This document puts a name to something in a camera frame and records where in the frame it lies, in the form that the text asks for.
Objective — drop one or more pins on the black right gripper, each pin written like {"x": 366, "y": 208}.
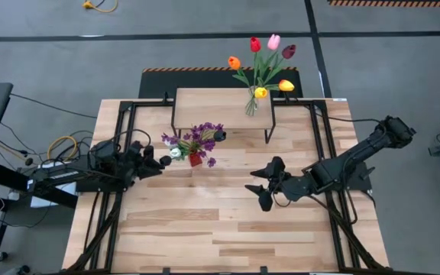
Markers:
{"x": 277, "y": 179}

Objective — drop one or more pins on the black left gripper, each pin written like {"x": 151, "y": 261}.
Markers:
{"x": 134, "y": 160}

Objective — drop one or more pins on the black artificial tulip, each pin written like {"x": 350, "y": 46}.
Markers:
{"x": 165, "y": 160}
{"x": 220, "y": 135}

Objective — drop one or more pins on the red ribbed glass vase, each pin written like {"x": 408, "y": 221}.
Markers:
{"x": 195, "y": 159}

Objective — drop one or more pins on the purple artificial flower bunch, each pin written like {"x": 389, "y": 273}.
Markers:
{"x": 199, "y": 139}

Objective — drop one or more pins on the clear glass vase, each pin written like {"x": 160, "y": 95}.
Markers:
{"x": 251, "y": 105}

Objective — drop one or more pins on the yellow orange-tipped artificial tulip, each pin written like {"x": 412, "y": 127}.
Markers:
{"x": 286, "y": 85}

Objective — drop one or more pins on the orange artificial tulip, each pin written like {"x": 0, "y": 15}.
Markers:
{"x": 234, "y": 62}

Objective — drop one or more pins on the dark maroon artificial tulip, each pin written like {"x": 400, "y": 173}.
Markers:
{"x": 288, "y": 51}

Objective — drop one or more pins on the red artificial tulip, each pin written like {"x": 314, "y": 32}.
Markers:
{"x": 255, "y": 44}

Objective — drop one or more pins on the pink artificial tulip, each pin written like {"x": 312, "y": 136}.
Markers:
{"x": 274, "y": 42}

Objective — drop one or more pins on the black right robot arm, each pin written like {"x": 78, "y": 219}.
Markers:
{"x": 350, "y": 164}

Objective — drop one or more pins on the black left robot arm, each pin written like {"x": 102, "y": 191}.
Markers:
{"x": 78, "y": 168}

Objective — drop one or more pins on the black floor mat striped edge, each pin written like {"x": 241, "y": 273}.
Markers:
{"x": 189, "y": 80}

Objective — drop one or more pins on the white paper box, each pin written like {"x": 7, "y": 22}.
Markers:
{"x": 40, "y": 200}

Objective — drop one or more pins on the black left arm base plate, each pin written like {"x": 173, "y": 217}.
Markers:
{"x": 90, "y": 187}

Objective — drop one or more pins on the wooden shelf with black frame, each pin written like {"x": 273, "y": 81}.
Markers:
{"x": 220, "y": 109}

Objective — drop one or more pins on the black metal table frame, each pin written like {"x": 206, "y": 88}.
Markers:
{"x": 109, "y": 237}

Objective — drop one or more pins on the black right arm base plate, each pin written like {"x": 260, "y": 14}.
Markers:
{"x": 361, "y": 181}

